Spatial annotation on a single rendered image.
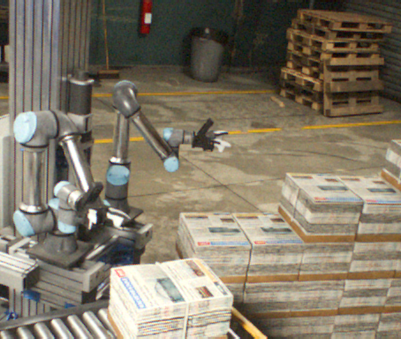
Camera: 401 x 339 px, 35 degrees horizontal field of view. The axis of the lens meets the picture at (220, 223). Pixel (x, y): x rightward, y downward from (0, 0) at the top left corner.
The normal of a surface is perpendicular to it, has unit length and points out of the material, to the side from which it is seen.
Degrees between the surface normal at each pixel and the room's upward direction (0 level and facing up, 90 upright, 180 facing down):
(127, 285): 2
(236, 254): 90
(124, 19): 90
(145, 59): 90
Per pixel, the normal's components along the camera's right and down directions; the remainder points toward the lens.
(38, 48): -0.36, 0.36
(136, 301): 0.11, -0.86
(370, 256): 0.29, 0.44
